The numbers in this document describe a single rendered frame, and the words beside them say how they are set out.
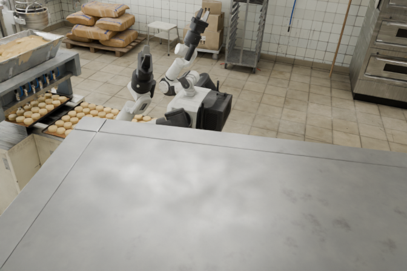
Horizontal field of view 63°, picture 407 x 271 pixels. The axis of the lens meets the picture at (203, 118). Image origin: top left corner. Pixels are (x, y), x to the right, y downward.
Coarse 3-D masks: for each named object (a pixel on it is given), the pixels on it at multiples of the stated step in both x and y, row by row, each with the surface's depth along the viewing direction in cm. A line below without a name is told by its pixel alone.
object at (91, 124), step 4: (84, 116) 40; (80, 120) 39; (84, 120) 39; (88, 120) 40; (92, 120) 40; (96, 120) 40; (100, 120) 40; (104, 120) 40; (80, 124) 39; (84, 124) 39; (88, 124) 39; (92, 124) 39; (96, 124) 39; (100, 124) 39; (76, 128) 38; (80, 128) 38; (84, 128) 38; (88, 128) 38; (92, 128) 38; (96, 128) 38; (100, 128) 38
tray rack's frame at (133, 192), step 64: (128, 128) 39; (192, 128) 39; (64, 192) 29; (128, 192) 30; (192, 192) 30; (256, 192) 31; (320, 192) 31; (384, 192) 32; (0, 256) 24; (64, 256) 24; (128, 256) 24; (192, 256) 25; (256, 256) 25; (320, 256) 25; (384, 256) 26
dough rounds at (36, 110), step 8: (40, 96) 227; (48, 96) 226; (56, 96) 226; (64, 96) 226; (24, 104) 214; (32, 104) 215; (40, 104) 216; (48, 104) 220; (56, 104) 218; (16, 112) 206; (24, 112) 207; (32, 112) 209; (40, 112) 208; (48, 112) 212; (8, 120) 201; (16, 120) 199; (24, 120) 198; (32, 120) 200
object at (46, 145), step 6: (60, 114) 222; (36, 138) 203; (42, 138) 201; (48, 138) 199; (54, 138) 199; (36, 144) 206; (42, 144) 204; (48, 144) 202; (54, 144) 200; (42, 150) 207; (48, 150) 205; (54, 150) 203; (42, 156) 210; (48, 156) 208; (42, 162) 213
